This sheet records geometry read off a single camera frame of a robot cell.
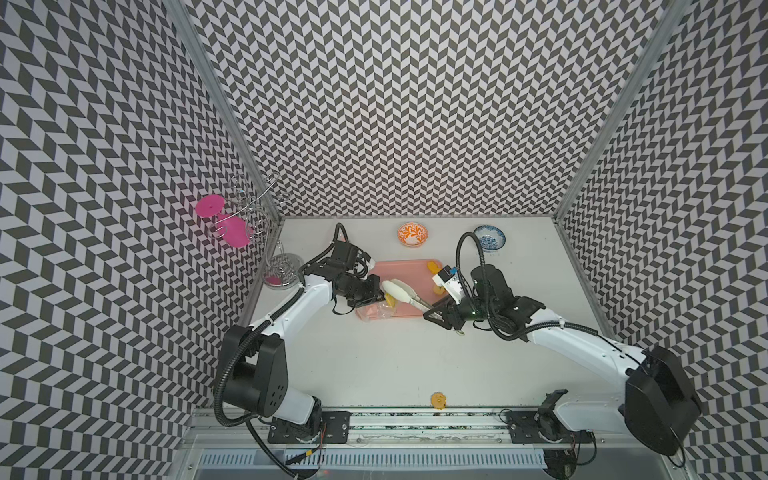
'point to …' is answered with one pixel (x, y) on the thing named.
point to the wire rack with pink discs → (244, 214)
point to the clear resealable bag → (376, 311)
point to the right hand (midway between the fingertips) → (431, 316)
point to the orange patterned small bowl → (412, 234)
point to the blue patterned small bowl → (491, 238)
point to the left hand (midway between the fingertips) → (385, 299)
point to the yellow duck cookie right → (390, 299)
